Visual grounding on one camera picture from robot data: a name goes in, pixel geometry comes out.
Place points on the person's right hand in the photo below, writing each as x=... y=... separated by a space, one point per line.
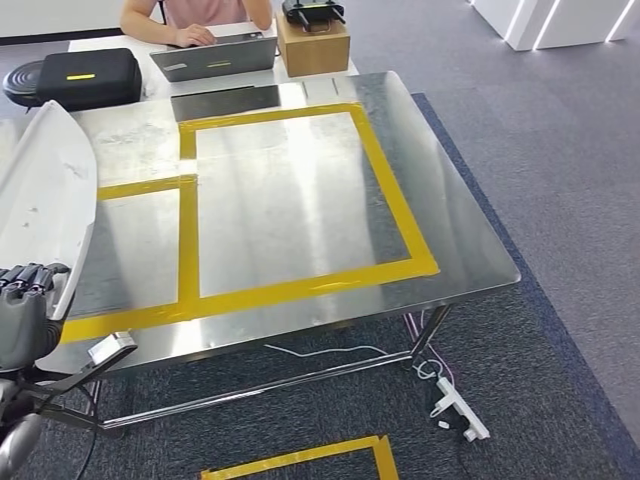
x=195 y=36

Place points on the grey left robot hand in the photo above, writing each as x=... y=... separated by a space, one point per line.
x=23 y=324

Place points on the white moulded plastic part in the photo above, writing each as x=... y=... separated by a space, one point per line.
x=45 y=199

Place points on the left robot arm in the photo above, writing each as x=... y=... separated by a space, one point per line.
x=17 y=440

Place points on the person's left forearm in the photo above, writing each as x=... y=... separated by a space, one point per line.
x=260 y=13

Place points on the person's right forearm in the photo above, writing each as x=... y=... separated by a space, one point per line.
x=145 y=26

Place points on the stainless steel workbench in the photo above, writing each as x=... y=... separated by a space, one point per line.
x=300 y=199

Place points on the person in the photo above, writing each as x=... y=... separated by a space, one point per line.
x=210 y=10

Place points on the grey laptop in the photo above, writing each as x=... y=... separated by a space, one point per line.
x=215 y=60

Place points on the white table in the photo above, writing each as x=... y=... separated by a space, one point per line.
x=155 y=89

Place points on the black case yellow strip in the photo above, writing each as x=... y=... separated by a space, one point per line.
x=90 y=83

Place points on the brown cardboard box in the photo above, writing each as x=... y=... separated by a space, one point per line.
x=312 y=53

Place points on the black router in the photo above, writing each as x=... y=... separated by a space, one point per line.
x=312 y=10

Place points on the black round stool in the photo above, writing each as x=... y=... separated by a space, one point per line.
x=20 y=83

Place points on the white lit display blocks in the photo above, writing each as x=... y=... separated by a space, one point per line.
x=575 y=23

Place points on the white power strip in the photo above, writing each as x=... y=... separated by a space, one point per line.
x=463 y=411

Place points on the black camera bracket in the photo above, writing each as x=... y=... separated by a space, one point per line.
x=75 y=379

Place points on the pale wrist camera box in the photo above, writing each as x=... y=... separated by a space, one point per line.
x=112 y=348

